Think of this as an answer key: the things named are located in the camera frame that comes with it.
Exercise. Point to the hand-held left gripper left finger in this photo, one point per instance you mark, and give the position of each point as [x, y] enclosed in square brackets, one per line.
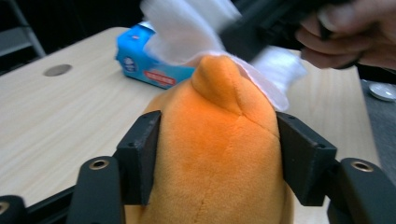
[140, 155]

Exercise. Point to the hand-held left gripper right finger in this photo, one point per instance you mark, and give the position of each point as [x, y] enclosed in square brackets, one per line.
[305, 155]

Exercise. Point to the white wet wipe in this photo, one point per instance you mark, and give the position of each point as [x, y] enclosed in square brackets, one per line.
[183, 31]

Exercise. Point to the orange plush toy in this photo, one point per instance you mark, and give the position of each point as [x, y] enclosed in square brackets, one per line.
[218, 149]

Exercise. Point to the blue wet wipe pack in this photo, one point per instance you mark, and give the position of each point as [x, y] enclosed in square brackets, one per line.
[140, 65]

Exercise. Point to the round silver floor disc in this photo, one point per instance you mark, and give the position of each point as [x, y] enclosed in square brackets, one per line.
[383, 91]

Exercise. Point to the white metal stand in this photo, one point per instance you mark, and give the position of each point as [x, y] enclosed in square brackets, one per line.
[18, 40]

